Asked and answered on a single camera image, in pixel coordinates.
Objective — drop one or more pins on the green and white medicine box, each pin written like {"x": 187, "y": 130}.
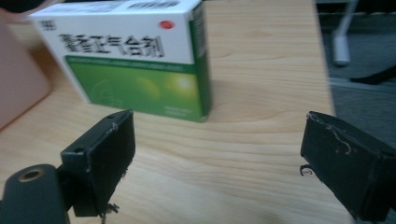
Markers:
{"x": 134, "y": 77}

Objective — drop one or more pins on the dark object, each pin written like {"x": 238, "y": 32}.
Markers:
{"x": 18, "y": 4}

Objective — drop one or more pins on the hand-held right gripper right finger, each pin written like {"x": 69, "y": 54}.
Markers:
{"x": 348, "y": 165}

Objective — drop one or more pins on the white stand leg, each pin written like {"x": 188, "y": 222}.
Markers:
{"x": 341, "y": 46}

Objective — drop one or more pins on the black chair base leg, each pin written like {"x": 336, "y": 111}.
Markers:
{"x": 376, "y": 75}

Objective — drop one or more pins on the pink container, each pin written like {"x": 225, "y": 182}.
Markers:
{"x": 18, "y": 81}

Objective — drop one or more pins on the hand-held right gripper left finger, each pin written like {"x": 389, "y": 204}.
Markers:
{"x": 106, "y": 161}

